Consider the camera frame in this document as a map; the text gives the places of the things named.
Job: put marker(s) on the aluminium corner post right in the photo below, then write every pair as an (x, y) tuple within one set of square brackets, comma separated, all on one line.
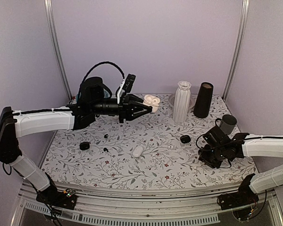
[(237, 49)]

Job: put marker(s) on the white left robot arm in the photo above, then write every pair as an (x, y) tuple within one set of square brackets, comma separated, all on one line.
[(16, 124)]

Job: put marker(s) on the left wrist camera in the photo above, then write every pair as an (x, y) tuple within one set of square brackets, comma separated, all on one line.
[(125, 87)]

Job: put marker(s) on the black tall tumbler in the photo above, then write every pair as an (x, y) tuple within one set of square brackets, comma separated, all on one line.
[(203, 101)]

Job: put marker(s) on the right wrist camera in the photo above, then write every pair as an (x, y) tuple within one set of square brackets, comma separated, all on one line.
[(216, 139)]

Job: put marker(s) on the aluminium front rail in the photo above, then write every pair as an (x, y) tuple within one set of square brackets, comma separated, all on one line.
[(117, 207)]

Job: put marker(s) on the aluminium corner post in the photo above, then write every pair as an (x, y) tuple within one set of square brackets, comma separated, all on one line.
[(55, 43), (237, 49)]

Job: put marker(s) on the black earbud case right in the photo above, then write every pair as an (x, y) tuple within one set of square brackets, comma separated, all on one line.
[(185, 139)]

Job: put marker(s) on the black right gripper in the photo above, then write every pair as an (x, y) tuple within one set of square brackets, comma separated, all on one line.
[(203, 157)]

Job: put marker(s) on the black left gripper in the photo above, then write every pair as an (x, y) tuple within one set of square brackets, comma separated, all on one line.
[(127, 108)]

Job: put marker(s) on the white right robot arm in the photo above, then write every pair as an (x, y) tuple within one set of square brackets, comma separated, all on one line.
[(171, 160)]

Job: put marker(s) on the white pleated vase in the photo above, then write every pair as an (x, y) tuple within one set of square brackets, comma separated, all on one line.
[(181, 103)]

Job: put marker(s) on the aluminium corner post left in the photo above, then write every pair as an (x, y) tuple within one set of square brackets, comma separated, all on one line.
[(55, 43)]

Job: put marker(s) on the cream earbud charging case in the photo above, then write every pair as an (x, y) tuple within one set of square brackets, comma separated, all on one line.
[(153, 101)]

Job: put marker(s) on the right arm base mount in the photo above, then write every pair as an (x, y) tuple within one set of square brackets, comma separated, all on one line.
[(243, 196)]

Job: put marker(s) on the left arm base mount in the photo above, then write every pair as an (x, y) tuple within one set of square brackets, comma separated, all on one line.
[(53, 197)]

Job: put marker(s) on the black earbud case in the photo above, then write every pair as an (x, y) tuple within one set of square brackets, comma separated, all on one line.
[(185, 139), (84, 145)]

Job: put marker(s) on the grey mug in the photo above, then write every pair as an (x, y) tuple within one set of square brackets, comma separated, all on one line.
[(226, 123)]

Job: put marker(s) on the white oval charging case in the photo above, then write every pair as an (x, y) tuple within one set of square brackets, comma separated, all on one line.
[(137, 151)]

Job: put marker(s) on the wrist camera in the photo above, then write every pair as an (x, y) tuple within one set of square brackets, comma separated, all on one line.
[(216, 139), (125, 87)]

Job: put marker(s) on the black earbud case left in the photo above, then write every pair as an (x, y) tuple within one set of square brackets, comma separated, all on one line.
[(84, 145)]

